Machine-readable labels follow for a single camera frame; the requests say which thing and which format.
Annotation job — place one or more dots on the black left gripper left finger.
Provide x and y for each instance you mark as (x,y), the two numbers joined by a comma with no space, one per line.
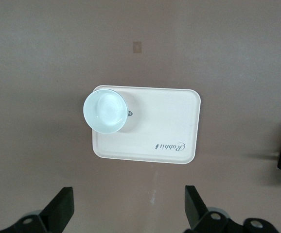
(45,218)

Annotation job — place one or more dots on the small brown tape patch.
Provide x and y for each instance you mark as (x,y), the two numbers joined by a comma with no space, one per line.
(137,47)

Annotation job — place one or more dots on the beige Rabbit tray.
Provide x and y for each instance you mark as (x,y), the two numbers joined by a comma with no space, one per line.
(162,121)

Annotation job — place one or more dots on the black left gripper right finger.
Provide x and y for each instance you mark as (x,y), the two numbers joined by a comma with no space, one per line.
(203,223)

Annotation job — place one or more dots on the white bowl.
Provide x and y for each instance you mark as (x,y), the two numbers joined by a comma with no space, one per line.
(105,111)

